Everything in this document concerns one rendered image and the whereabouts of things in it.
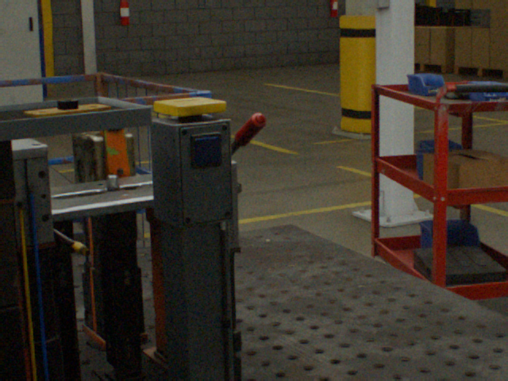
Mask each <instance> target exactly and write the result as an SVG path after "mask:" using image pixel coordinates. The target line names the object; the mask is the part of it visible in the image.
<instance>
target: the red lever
mask: <svg viewBox="0 0 508 381"><path fill-rule="evenodd" d="M266 124H267V121H266V118H265V116H264V115H263V114H253V115H252V116H251V117H250V118H249V119H248V120H247V121H246V124H245V125H244V126H242V127H241V128H240V129H239V130H238V131H237V132H236V134H235V137H234V140H235V141H234V142H233V143H232V155H233V154H234V153H235V152H236V151H237V149H238V148H239V147H240V146H246V145H248V144H249V143H250V141H251V140H252V139H253V138H254V136H255V135H257V134H258V133H259V132H260V131H261V130H262V129H263V128H264V127H265V125H266Z"/></svg>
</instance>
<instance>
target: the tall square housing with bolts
mask: <svg viewBox="0 0 508 381"><path fill-rule="evenodd" d="M11 143H12V153H13V172H14V183H15V194H16V195H15V197H14V202H12V203H11V205H12V215H13V234H15V245H16V254H17V284H18V285H19V295H20V302H19V303H18V305H19V306H20V307H21V323H23V333H24V343H25V362H26V373H27V380H28V381H65V379H64V358H63V346H61V337H60V336H59V335H58V334H57V333H56V314H55V303H54V292H52V270H51V259H50V248H52V247H55V246H56V242H55V241H54V234H53V224H52V201H51V190H50V178H49V167H48V147H47V145H44V144H43V143H41V142H37V141H35V140H31V139H29V138H27V139H19V140H11Z"/></svg>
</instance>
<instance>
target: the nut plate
mask: <svg viewBox="0 0 508 381"><path fill-rule="evenodd" d="M57 105H58V108H53V109H45V110H32V111H29V112H25V115H26V116H30V117H54V116H63V115H67V114H77V113H86V112H93V111H102V110H111V109H112V107H110V106H103V105H85V106H79V101H78V99H76V100H72V98H70V100H61V101H57Z"/></svg>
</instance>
